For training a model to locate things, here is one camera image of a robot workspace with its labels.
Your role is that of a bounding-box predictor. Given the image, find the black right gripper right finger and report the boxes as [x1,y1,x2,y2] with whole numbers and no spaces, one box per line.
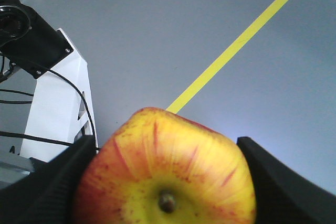
[237,137,335,223]

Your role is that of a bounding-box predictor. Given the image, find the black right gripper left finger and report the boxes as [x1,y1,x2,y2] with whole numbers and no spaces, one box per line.
[1,135,96,223]

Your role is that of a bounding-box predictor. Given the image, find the red yellow apple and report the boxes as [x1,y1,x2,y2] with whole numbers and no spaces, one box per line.
[71,108,257,223]

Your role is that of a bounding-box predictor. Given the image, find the white robot body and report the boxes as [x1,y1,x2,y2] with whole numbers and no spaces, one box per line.
[19,27,99,163]

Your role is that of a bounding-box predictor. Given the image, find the yellow floor tape line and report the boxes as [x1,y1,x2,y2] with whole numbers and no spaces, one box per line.
[166,0,289,114]

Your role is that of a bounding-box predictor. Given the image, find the black cable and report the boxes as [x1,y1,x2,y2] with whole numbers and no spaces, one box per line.
[0,53,102,153]

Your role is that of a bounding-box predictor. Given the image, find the black head camera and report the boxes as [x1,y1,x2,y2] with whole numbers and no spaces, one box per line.
[1,0,73,79]

